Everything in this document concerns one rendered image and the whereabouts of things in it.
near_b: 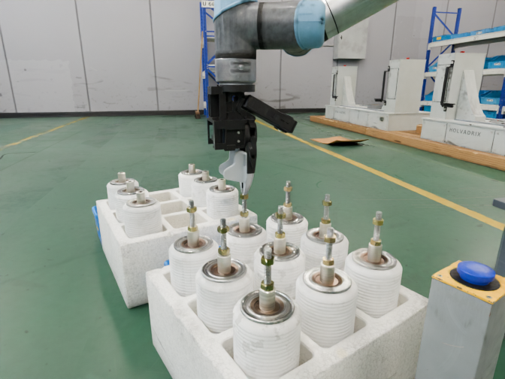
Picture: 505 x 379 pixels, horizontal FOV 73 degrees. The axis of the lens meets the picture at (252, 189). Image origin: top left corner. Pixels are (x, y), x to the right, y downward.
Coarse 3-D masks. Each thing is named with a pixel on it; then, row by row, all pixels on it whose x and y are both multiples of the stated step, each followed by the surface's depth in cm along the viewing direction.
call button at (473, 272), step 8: (464, 264) 43; (472, 264) 43; (480, 264) 43; (464, 272) 42; (472, 272) 41; (480, 272) 41; (488, 272) 41; (472, 280) 41; (480, 280) 41; (488, 280) 40
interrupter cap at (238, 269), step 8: (208, 264) 58; (216, 264) 58; (232, 264) 58; (240, 264) 58; (208, 272) 56; (216, 272) 56; (232, 272) 56; (240, 272) 56; (216, 280) 53; (224, 280) 53; (232, 280) 53
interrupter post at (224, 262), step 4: (220, 256) 55; (224, 256) 55; (228, 256) 55; (220, 260) 55; (224, 260) 55; (228, 260) 55; (220, 264) 55; (224, 264) 55; (228, 264) 56; (220, 268) 56; (224, 268) 55; (228, 268) 56; (220, 272) 56; (224, 272) 56; (228, 272) 56
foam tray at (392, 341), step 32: (160, 288) 64; (160, 320) 66; (192, 320) 55; (384, 320) 55; (416, 320) 58; (160, 352) 70; (192, 352) 53; (224, 352) 49; (320, 352) 49; (352, 352) 49; (384, 352) 54; (416, 352) 62
